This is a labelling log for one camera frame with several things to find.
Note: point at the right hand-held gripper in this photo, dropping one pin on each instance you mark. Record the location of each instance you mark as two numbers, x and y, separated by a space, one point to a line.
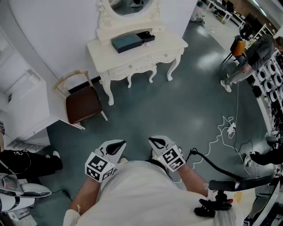
173 159

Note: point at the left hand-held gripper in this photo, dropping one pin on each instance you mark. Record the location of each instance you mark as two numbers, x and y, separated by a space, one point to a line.
97 165

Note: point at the dark blue box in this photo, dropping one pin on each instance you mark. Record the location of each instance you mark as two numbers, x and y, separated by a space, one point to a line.
127 43

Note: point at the person's left forearm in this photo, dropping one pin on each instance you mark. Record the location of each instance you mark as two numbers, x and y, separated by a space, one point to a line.
86 194

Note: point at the person's right forearm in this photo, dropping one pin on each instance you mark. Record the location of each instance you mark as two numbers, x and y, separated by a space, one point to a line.
192 178

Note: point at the person's left white shoe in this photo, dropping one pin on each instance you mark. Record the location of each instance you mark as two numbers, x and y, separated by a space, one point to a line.
123 160

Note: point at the person's white shirt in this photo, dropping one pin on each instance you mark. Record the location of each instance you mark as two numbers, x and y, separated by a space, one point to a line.
143 194

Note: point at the wooden chair with brown seat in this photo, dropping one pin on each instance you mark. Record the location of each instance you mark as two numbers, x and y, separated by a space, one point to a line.
82 104

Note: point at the white power strip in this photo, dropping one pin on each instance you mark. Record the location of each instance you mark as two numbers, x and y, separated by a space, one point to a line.
231 128

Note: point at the black clamp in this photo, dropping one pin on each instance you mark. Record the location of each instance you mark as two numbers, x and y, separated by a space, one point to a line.
212 206

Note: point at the white dressing table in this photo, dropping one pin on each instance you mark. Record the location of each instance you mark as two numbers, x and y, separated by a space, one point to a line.
132 55

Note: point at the white cabinet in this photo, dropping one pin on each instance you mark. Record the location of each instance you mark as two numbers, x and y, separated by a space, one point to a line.
24 103

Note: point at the white robot shell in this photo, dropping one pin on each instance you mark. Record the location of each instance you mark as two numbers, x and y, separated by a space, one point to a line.
24 194

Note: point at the rack of white round devices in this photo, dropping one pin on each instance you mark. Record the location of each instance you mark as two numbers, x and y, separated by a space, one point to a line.
269 83

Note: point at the orange chair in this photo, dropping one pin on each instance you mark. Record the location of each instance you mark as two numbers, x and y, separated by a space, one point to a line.
239 47

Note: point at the white long tables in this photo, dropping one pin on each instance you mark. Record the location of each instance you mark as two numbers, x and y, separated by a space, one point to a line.
225 10

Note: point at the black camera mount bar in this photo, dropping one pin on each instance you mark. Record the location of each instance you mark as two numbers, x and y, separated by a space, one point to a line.
234 184

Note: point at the oval mirror with white frame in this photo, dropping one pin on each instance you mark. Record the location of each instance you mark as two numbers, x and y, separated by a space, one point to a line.
130 13

